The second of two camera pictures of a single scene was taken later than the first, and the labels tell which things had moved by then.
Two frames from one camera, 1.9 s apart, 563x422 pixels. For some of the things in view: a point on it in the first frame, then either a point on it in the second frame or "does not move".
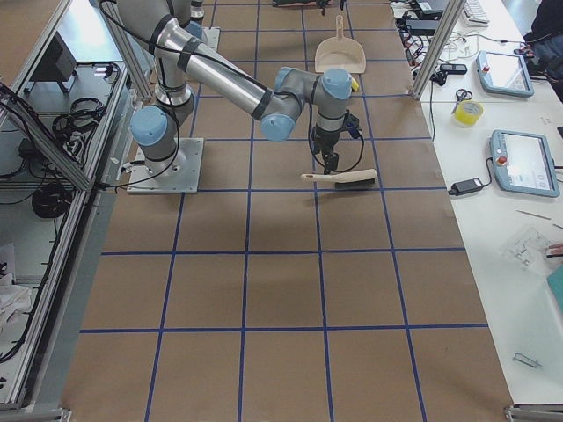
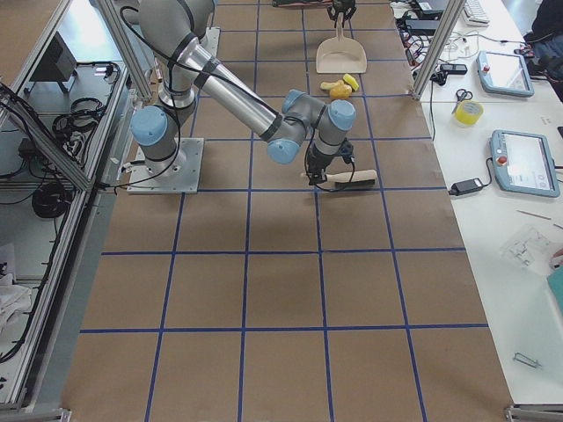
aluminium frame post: (454, 10) does not move
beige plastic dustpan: (339, 52) does not move
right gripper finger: (333, 162) to (320, 177)
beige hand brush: (347, 180) does not move
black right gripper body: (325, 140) to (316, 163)
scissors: (464, 95) does not move
